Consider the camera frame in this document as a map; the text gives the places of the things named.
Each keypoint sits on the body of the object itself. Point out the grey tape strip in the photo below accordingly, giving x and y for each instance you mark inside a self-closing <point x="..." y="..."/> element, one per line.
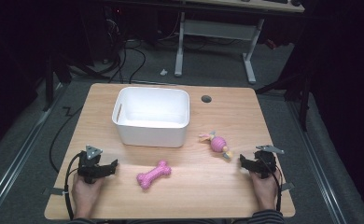
<point x="287" y="186"/>

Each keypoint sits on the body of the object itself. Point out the white plastic bin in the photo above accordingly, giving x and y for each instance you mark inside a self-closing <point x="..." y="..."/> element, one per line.
<point x="152" y="116"/>

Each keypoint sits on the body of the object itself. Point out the metal floor rail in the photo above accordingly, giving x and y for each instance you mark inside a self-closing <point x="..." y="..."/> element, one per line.
<point x="318" y="168"/>
<point x="18" y="155"/>

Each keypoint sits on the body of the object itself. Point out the pink bone toy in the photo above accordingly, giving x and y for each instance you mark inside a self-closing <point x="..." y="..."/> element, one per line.
<point x="153" y="175"/>

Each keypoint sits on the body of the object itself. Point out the white-framed wooden desk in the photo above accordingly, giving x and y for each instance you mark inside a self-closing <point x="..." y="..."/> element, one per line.
<point x="217" y="29"/>

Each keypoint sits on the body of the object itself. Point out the round black table grommet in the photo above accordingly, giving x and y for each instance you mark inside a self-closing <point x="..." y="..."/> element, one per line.
<point x="206" y="99"/>

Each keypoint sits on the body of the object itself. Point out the black metal stand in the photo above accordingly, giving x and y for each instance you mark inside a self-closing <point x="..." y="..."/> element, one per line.
<point x="304" y="99"/>
<point x="49" y="84"/>

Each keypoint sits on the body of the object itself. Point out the person's left hand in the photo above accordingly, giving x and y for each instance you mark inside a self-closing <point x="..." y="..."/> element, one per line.
<point x="85" y="196"/>

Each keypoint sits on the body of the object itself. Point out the white crumpled paper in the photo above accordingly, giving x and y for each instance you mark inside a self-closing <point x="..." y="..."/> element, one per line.
<point x="164" y="72"/>

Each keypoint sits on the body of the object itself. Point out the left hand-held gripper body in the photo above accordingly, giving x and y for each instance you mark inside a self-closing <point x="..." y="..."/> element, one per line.
<point x="90" y="165"/>

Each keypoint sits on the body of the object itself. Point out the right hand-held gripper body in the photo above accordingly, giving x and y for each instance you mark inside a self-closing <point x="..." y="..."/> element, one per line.
<point x="265" y="163"/>

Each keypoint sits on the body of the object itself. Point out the person's right hand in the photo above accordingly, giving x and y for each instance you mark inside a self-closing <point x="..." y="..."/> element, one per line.
<point x="265" y="193"/>

